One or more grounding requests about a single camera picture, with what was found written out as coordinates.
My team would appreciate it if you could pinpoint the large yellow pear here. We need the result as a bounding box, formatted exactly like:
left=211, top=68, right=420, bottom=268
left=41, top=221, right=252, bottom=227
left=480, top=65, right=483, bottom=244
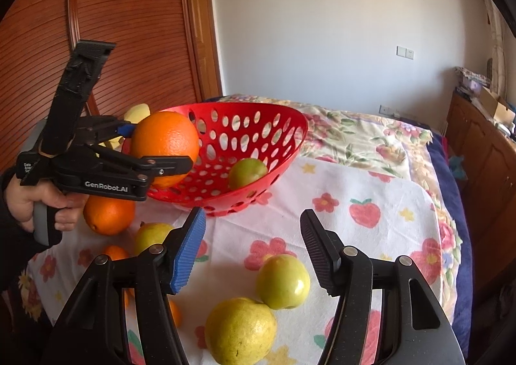
left=205, top=297, right=278, bottom=365

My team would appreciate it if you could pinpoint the person's left hand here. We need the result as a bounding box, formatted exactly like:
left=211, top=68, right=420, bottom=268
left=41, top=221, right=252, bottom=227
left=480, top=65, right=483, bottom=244
left=4, top=177, right=83, bottom=234

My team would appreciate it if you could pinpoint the yellow plush toy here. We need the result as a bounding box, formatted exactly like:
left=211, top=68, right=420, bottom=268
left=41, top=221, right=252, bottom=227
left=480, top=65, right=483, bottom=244
left=97, top=104, right=152, bottom=152

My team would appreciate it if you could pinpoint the small orange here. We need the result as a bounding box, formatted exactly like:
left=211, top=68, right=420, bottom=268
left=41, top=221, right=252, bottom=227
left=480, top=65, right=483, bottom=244
left=101, top=245, right=130, bottom=261
left=122, top=288, right=183, bottom=329

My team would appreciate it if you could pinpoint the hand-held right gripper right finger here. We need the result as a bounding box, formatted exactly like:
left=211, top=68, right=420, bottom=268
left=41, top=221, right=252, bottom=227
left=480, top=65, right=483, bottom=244
left=300, top=208, right=468, bottom=365

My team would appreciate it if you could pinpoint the small yellow-green pear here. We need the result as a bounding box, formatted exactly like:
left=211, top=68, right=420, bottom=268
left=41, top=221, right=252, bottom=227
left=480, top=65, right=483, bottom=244
left=134, top=222, right=176, bottom=257

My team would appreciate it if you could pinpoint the white fruit print towel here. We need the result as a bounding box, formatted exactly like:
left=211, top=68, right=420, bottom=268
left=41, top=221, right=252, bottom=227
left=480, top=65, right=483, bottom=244
left=28, top=159, right=440, bottom=365

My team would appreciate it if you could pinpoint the light curtain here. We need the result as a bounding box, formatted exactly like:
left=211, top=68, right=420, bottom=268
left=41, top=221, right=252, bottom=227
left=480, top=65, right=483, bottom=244
left=480, top=0, right=509, bottom=95

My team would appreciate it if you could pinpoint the cardboard box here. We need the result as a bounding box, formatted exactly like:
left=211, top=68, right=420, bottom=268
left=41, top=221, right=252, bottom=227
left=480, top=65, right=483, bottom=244
left=478, top=85, right=516, bottom=124

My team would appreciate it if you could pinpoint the brown wooden cabinet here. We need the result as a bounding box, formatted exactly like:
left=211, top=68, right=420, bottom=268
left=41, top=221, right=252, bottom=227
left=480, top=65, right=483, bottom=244
left=445, top=91, right=516, bottom=297

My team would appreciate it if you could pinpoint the brown wooden wardrobe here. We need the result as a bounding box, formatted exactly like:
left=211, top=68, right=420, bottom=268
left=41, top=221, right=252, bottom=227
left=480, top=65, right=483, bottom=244
left=0, top=0, right=224, bottom=188

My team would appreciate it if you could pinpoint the floral cloth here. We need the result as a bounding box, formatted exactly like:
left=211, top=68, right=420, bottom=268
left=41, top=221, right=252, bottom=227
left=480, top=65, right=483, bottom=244
left=455, top=66, right=490, bottom=86

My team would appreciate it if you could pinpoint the purple box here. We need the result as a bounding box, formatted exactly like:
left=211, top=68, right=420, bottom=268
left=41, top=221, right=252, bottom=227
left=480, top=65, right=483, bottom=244
left=461, top=78, right=482, bottom=96

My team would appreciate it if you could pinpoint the floral blanket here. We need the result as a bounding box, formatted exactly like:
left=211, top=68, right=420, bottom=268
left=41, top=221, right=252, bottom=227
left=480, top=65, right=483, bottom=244
left=202, top=95, right=460, bottom=321

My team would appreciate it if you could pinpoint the green apple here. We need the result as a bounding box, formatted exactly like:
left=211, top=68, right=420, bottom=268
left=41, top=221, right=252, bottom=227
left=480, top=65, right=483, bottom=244
left=256, top=254, right=311, bottom=310
left=228, top=158, right=269, bottom=190

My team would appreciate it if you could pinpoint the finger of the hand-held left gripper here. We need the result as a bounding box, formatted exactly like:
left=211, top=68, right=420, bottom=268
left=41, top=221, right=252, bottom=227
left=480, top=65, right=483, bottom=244
left=94, top=145, right=194, bottom=190
left=78, top=116, right=135, bottom=148

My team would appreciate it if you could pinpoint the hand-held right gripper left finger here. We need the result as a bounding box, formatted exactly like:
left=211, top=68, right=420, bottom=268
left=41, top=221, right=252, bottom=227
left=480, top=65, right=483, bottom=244
left=40, top=207, right=207, bottom=365

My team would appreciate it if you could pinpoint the dark blue blanket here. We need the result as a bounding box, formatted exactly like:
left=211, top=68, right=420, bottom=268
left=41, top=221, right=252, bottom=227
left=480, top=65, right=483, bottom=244
left=427, top=131, right=472, bottom=358

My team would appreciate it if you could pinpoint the teal cloth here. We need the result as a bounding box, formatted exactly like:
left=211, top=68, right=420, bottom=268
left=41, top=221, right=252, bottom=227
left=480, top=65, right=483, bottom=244
left=449, top=155, right=467, bottom=181

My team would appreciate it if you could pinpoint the large orange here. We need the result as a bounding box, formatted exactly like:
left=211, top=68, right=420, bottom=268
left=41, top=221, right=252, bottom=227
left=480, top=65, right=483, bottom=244
left=131, top=111, right=201, bottom=189

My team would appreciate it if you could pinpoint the medium orange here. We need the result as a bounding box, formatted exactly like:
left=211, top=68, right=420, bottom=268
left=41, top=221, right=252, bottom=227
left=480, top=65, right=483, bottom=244
left=83, top=196, right=135, bottom=237

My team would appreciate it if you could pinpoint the red perforated plastic basket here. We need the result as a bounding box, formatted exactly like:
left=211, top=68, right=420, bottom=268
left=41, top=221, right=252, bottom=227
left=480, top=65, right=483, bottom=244
left=121, top=103, right=309, bottom=217

